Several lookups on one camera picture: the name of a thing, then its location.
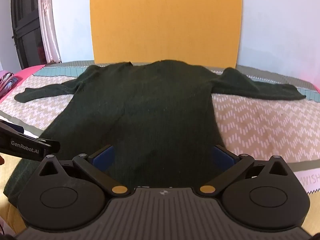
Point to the dark window frame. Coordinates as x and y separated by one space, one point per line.
26 30

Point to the dark green sweater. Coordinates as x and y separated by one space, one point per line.
150 105

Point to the orange headboard panel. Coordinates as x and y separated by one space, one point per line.
165 20

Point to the purple folded cloth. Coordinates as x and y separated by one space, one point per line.
7 82

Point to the beige zigzag patterned blanket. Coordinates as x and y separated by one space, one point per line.
250 120

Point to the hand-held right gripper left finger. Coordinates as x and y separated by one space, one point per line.
105 158

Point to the pink bed sheet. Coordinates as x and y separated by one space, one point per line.
27 71

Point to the pink floral curtain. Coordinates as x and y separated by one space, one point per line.
48 25

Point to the yellow bed sheet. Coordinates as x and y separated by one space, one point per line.
10 215

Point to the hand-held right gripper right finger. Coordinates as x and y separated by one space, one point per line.
220 158

